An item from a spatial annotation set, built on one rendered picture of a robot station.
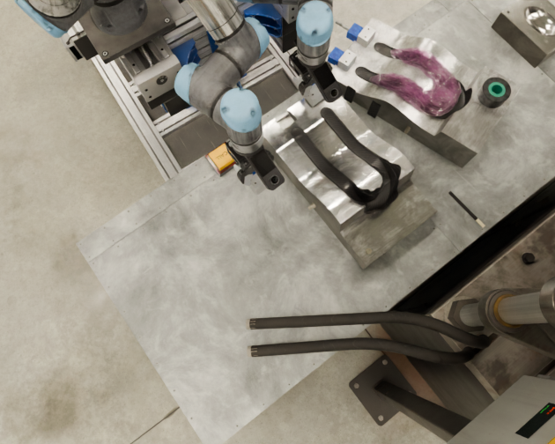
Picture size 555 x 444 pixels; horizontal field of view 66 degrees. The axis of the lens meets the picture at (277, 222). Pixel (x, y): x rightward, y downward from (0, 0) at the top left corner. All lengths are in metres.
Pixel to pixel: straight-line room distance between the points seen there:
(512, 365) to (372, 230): 0.53
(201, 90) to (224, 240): 0.52
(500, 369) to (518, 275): 0.27
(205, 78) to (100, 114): 1.66
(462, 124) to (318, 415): 1.34
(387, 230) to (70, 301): 1.56
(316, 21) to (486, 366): 0.98
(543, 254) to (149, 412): 1.66
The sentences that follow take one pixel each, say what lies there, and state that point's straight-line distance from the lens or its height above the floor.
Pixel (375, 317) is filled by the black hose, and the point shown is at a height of 0.91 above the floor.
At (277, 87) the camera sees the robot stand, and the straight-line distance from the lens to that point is 2.15.
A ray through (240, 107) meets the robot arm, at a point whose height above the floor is 1.30.
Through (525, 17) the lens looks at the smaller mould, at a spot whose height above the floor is 0.85.
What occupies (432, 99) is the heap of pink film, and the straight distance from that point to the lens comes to 1.38.
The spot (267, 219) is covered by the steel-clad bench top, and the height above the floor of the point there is 0.80.
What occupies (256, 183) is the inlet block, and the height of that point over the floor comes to 0.96.
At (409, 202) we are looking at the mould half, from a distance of 1.27.
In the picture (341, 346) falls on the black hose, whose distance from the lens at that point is 1.16.
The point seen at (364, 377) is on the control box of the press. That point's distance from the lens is 2.05.
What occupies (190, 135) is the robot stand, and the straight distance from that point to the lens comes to 2.07.
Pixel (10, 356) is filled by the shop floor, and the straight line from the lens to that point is 2.39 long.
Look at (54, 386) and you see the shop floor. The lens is 2.28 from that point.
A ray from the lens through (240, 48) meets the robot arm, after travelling 0.93.
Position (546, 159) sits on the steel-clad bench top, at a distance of 1.55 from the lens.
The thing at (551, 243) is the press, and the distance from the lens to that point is 1.48.
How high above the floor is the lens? 2.02
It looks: 75 degrees down
